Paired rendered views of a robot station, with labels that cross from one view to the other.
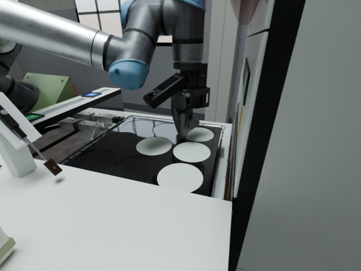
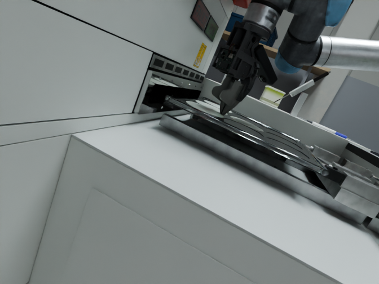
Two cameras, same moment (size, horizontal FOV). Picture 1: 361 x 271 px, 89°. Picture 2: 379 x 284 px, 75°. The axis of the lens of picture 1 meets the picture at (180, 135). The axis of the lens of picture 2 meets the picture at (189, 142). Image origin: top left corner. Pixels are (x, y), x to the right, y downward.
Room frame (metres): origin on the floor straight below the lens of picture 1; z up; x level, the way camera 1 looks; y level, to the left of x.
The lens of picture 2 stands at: (1.12, -0.11, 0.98)
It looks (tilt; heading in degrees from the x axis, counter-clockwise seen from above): 15 degrees down; 175
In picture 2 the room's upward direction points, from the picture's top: 24 degrees clockwise
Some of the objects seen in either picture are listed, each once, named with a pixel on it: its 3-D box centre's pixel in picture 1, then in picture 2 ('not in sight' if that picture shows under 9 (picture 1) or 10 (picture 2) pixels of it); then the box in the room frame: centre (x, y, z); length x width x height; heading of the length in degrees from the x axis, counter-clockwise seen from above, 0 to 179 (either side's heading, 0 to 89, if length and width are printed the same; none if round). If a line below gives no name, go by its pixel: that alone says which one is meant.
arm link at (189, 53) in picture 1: (187, 53); (260, 21); (0.49, -0.02, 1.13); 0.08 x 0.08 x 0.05
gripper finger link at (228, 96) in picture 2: (184, 121); (228, 97); (0.51, -0.01, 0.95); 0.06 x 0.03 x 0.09; 122
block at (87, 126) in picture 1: (91, 126); (348, 175); (0.58, 0.31, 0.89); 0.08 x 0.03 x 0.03; 73
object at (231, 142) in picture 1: (231, 155); (177, 94); (0.40, -0.13, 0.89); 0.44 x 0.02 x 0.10; 163
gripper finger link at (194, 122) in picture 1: (190, 125); (220, 94); (0.48, -0.03, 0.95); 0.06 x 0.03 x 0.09; 122
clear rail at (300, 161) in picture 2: (173, 121); (241, 133); (0.62, 0.02, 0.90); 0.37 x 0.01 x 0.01; 73
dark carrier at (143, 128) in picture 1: (154, 145); (246, 124); (0.45, 0.07, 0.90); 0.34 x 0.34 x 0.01; 73
